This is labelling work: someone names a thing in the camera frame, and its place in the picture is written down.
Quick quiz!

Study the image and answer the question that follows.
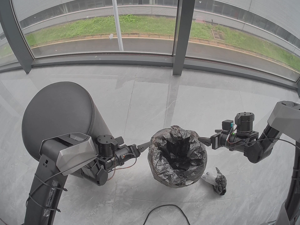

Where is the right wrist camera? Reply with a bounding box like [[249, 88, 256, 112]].
[[215, 119, 235, 135]]

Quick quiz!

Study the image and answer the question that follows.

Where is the dark grey round chair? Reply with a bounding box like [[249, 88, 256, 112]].
[[22, 82, 116, 163]]

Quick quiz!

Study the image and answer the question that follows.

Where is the black cable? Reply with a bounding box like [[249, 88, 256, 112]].
[[254, 137, 300, 180], [143, 204, 191, 225]]

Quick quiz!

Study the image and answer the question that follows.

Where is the window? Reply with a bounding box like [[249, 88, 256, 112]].
[[0, 0, 300, 98]]

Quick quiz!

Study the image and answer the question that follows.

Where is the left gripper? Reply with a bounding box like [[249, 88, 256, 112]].
[[114, 141, 151, 166]]

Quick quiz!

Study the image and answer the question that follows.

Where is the crumpled white paper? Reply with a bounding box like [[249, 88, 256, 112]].
[[201, 171, 217, 186]]

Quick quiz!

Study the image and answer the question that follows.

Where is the crumpled black plastic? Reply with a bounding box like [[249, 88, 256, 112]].
[[212, 167, 227, 195]]

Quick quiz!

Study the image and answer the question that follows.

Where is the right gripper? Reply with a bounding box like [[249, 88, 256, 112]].
[[198, 133, 237, 150]]

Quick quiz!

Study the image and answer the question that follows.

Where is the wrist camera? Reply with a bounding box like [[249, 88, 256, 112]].
[[215, 119, 235, 135], [114, 137, 128, 149]]

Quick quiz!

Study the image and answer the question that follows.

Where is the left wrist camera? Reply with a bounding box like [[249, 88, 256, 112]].
[[114, 137, 128, 149]]

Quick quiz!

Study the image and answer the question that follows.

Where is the black plastic bag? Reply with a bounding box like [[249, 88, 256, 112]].
[[147, 125, 208, 189]]

